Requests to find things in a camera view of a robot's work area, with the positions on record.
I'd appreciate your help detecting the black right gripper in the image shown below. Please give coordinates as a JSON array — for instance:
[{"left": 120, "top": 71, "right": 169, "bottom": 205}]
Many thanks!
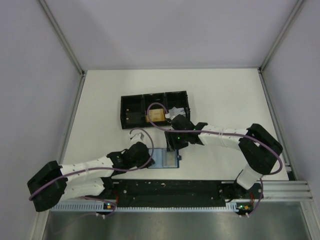
[{"left": 165, "top": 128, "right": 189, "bottom": 152}]

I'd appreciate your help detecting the blue leather card holder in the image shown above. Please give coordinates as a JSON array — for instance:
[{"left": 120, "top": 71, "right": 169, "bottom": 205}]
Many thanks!
[{"left": 148, "top": 148, "right": 182, "bottom": 169}]

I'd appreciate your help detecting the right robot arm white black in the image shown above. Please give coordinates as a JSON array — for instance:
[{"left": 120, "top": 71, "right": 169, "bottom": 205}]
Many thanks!
[{"left": 164, "top": 113, "right": 283, "bottom": 198}]

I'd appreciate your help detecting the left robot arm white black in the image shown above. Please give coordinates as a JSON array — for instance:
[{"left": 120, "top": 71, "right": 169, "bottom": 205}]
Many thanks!
[{"left": 27, "top": 141, "right": 155, "bottom": 212}]

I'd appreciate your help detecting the black three-compartment tray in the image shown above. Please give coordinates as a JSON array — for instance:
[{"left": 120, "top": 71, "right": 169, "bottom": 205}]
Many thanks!
[{"left": 120, "top": 91, "right": 190, "bottom": 130}]

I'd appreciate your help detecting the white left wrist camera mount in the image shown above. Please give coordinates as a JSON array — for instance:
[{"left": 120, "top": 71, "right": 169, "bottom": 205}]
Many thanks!
[{"left": 129, "top": 132, "right": 145, "bottom": 145}]

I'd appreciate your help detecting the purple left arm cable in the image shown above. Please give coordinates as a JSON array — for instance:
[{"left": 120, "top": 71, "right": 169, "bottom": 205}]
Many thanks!
[{"left": 28, "top": 128, "right": 155, "bottom": 220}]

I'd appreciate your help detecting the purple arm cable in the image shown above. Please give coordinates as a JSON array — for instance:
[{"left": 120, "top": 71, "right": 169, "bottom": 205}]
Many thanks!
[
  {"left": 146, "top": 102, "right": 284, "bottom": 218},
  {"left": 28, "top": 128, "right": 155, "bottom": 220}
]

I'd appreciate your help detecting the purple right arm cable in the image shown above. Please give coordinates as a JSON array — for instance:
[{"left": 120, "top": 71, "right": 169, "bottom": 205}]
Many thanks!
[{"left": 146, "top": 102, "right": 284, "bottom": 218}]

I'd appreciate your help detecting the white slotted cable duct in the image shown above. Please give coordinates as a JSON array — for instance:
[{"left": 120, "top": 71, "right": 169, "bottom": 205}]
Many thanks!
[{"left": 50, "top": 200, "right": 239, "bottom": 213}]

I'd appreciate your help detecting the aluminium frame rail left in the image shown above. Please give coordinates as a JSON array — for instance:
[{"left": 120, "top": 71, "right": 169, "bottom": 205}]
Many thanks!
[{"left": 37, "top": 0, "right": 87, "bottom": 183}]

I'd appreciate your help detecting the aluminium frame rail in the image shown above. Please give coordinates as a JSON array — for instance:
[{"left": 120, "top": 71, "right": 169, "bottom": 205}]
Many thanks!
[
  {"left": 258, "top": 0, "right": 306, "bottom": 181},
  {"left": 37, "top": 0, "right": 87, "bottom": 183},
  {"left": 41, "top": 181, "right": 313, "bottom": 203}
]

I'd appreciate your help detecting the aluminium frame rail right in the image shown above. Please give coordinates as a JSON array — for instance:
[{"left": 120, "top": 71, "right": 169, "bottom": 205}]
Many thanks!
[{"left": 258, "top": 0, "right": 306, "bottom": 181}]

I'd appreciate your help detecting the aluminium front frame rail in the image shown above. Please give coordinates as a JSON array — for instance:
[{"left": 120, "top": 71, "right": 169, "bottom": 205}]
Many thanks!
[{"left": 41, "top": 181, "right": 313, "bottom": 203}]

